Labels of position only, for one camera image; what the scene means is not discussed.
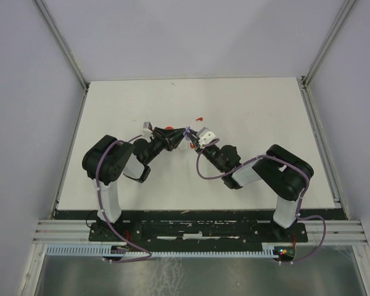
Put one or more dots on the right aluminium frame post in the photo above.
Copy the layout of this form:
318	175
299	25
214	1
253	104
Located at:
339	22

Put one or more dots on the left aluminium frame post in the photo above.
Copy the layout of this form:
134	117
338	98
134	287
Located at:
43	9

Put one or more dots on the front aluminium rail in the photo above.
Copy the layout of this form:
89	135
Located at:
311	232

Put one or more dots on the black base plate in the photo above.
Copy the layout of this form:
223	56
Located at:
251	225

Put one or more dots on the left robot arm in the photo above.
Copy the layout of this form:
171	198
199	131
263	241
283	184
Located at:
110	158

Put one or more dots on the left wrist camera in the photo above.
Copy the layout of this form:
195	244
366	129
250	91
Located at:
147	129

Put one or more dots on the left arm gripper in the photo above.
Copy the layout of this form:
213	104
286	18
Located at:
169	145

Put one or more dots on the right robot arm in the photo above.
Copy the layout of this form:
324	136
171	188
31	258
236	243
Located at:
285	173

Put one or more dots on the lavender round charging case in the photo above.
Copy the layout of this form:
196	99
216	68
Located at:
187	133

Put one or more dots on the aluminium frame post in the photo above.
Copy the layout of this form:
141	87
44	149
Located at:
339	22
43	9

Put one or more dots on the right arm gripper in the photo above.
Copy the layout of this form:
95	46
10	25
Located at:
195	140

